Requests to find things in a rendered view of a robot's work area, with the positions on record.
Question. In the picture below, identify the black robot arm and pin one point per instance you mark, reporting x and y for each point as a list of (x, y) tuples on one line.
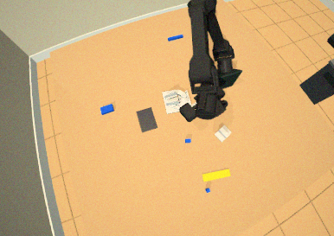
[(201, 67)]

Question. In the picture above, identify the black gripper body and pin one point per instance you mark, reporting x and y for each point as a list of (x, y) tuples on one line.
[(189, 112)]

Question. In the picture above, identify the yellow flat bar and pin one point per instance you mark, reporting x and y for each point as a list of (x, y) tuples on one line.
[(215, 175)]

